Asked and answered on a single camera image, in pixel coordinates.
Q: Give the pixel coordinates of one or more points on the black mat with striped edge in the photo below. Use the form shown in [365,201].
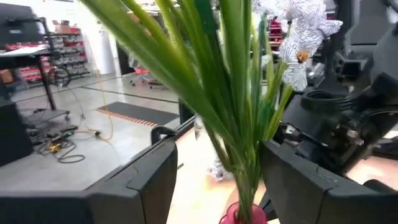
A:
[140,113]

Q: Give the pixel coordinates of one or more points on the red glass vase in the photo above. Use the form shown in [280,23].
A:
[227,217]

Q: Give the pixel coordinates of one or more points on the white artificial flower bunch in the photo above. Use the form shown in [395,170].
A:
[192,87]
[219,171]
[298,31]

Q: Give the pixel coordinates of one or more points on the black rolling stand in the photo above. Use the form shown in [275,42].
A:
[46,84]

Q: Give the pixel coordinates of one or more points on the cardboard box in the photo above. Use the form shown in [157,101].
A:
[62,28]

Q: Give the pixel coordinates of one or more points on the black cabinet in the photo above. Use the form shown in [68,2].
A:
[14,133]

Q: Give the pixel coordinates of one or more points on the orange office chair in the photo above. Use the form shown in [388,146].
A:
[141,72]

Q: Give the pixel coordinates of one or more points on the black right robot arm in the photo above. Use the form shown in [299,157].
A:
[385,84]

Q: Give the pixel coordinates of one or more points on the black aluminium table frame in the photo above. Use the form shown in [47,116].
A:
[186,116]

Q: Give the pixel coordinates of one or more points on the black power strip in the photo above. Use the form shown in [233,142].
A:
[63,133]

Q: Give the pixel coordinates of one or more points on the white column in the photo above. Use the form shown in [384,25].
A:
[105,53]

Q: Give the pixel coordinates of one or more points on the yellow power plug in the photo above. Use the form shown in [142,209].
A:
[56,148]

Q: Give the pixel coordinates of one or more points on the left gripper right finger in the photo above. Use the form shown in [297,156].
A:
[311,202]

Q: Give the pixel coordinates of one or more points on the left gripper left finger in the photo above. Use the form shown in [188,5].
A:
[124,202]

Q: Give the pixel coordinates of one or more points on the black monitor on stand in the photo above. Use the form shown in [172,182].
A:
[18,25]

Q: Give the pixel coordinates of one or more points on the shelf with red bins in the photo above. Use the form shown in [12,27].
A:
[71,53]

